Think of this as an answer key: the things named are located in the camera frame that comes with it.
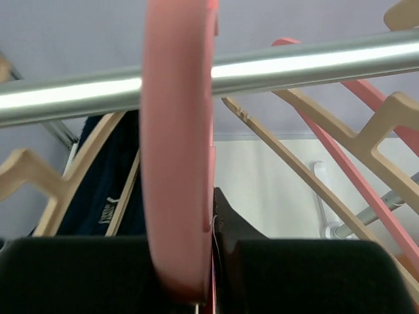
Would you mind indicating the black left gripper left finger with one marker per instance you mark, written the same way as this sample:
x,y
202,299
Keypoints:
x,y
74,274

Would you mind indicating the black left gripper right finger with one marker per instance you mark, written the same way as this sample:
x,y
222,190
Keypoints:
x,y
256,274

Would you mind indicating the navy blue shorts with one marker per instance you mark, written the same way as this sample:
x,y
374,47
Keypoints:
x,y
94,203

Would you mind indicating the pink plastic hanger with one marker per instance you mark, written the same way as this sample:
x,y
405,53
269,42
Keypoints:
x,y
177,151
396,112

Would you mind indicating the beige plastic hanger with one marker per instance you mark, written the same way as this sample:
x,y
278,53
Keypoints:
x,y
23,166
341,210

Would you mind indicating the orange plastic basket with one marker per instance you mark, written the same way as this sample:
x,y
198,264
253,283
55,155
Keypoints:
x,y
405,262

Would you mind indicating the silver clothes rack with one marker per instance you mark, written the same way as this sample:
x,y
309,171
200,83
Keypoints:
x,y
293,65

